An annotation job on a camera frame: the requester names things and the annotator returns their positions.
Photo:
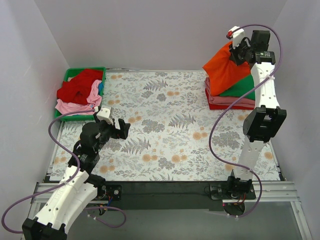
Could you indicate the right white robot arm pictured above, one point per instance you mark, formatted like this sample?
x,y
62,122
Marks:
x,y
267,117

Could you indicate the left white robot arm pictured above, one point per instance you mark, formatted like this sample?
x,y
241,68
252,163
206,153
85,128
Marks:
x,y
78,185

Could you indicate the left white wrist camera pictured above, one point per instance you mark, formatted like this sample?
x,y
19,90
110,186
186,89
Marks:
x,y
103,114

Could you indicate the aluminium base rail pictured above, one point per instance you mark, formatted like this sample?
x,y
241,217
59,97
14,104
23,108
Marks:
x,y
182,195

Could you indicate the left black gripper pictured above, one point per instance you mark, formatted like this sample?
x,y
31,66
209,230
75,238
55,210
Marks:
x,y
119,128

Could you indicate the orange t shirt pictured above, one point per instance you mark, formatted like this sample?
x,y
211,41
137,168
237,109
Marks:
x,y
223,73

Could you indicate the pink t shirt in bin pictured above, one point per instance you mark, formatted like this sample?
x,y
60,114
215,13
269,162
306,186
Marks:
x,y
93,100

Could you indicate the red t shirt in bin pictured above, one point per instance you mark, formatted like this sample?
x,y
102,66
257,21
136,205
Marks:
x,y
79,87

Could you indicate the folded red t shirt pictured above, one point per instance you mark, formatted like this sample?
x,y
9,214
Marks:
x,y
221,107

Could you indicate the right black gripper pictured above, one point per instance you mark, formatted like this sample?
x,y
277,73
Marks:
x,y
236,53

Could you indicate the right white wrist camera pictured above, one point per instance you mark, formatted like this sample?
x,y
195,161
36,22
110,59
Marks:
x,y
236,34

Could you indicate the blue garment in bin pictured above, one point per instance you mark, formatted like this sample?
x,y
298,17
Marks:
x,y
101,89

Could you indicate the folded dusty pink t shirt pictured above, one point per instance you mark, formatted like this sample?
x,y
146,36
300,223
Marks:
x,y
226,100

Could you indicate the folded green t shirt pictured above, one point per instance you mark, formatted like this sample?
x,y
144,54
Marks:
x,y
239,88

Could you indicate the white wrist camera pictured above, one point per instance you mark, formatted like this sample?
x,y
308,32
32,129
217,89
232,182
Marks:
x,y
103,114
236,34

